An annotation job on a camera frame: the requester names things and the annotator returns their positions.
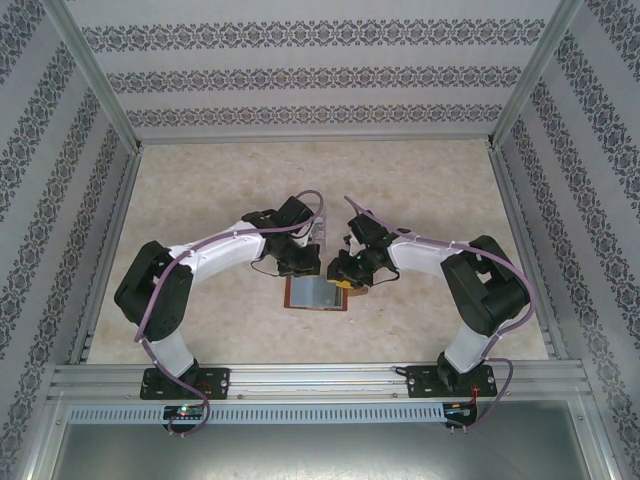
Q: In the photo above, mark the small circuit board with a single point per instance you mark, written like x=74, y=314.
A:
x=460, y=410
x=184, y=411

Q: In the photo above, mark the grey metal sheet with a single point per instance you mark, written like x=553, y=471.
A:
x=320, y=455

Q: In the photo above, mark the aluminium side rail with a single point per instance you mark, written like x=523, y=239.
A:
x=122, y=200
x=511, y=200

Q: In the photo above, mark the aluminium frame post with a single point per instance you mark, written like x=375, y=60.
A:
x=97, y=75
x=535, y=75

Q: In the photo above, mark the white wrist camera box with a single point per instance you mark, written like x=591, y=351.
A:
x=353, y=245
x=302, y=240

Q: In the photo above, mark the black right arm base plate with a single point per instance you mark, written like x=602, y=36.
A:
x=420, y=382

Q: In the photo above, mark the aluminium mounting rail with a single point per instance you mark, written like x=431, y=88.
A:
x=320, y=382

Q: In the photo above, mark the brown leather card holder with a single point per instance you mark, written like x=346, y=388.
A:
x=305, y=295

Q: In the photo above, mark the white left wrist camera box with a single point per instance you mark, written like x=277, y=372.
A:
x=302, y=240

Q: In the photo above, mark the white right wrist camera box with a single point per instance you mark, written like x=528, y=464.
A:
x=353, y=245

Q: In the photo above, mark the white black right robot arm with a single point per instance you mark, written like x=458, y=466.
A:
x=415, y=257

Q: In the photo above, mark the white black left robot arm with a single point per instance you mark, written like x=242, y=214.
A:
x=225, y=256

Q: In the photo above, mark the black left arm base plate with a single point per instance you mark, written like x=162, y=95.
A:
x=215, y=382

